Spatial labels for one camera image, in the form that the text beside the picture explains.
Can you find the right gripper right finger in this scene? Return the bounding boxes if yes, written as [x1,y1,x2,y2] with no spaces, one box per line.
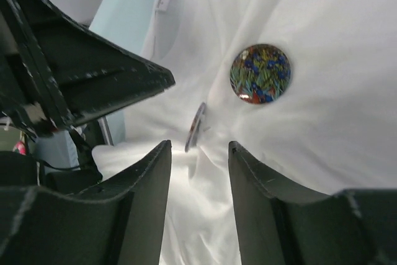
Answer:
[228,141,396,264]

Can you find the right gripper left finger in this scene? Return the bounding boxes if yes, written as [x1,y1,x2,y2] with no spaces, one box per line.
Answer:
[1,140,172,264]

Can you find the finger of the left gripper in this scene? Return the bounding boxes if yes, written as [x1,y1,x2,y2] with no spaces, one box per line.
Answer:
[1,0,175,132]

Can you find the white t-shirt garment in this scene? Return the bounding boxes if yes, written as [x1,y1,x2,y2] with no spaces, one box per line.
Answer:
[94,0,396,264]

